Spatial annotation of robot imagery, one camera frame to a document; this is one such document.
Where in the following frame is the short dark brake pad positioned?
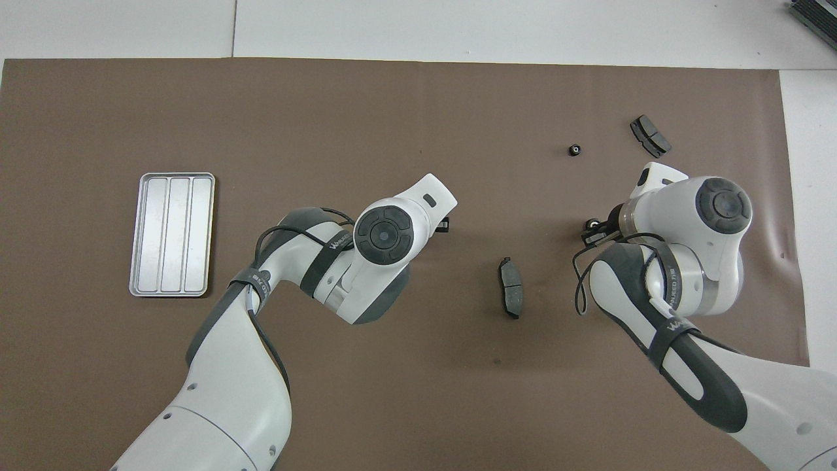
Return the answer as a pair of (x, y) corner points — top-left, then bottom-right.
(629, 114), (673, 159)

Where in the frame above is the silver ribbed metal tray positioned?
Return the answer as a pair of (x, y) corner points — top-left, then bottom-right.
(129, 172), (216, 298)

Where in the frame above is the black finned device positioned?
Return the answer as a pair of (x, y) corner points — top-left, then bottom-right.
(788, 0), (837, 35)

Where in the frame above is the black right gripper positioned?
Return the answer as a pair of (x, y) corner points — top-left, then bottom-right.
(436, 204), (626, 249)

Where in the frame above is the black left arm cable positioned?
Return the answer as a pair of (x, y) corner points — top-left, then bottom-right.
(250, 207), (357, 393)

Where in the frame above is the brown table mat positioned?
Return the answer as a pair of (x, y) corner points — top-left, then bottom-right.
(0, 57), (823, 471)

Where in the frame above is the long dark brake pad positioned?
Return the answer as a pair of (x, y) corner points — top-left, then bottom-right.
(498, 256), (525, 320)

